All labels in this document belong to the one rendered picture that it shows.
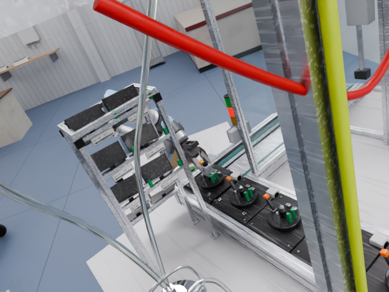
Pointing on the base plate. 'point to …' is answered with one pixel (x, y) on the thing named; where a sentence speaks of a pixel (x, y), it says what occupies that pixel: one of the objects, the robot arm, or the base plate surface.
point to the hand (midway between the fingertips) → (206, 166)
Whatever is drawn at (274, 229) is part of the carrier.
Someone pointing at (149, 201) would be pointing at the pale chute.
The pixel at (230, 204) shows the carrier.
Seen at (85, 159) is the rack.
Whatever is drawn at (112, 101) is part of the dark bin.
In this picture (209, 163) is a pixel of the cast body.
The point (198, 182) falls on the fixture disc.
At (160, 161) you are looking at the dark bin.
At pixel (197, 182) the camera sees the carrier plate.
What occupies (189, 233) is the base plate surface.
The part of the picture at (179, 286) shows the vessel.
